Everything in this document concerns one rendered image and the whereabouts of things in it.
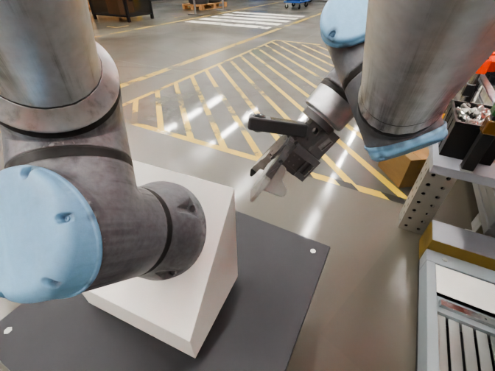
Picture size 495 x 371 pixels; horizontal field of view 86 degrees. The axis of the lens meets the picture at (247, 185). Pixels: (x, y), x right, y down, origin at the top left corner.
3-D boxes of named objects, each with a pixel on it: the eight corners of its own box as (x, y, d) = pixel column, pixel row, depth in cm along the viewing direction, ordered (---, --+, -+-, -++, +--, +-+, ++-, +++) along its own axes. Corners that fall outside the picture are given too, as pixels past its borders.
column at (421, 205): (422, 235, 118) (473, 154, 91) (398, 227, 121) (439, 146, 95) (423, 220, 125) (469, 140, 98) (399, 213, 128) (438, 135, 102)
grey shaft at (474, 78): (453, 132, 183) (496, 53, 152) (444, 130, 185) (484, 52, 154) (452, 126, 189) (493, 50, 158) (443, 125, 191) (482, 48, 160)
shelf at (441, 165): (495, 188, 77) (501, 179, 75) (429, 172, 83) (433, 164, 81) (476, 128, 106) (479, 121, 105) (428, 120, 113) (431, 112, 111)
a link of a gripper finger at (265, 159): (265, 187, 65) (289, 171, 58) (246, 172, 64) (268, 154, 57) (269, 178, 67) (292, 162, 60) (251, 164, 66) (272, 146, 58)
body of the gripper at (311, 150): (300, 185, 53) (345, 138, 49) (267, 158, 51) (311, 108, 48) (294, 172, 60) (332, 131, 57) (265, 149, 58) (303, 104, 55)
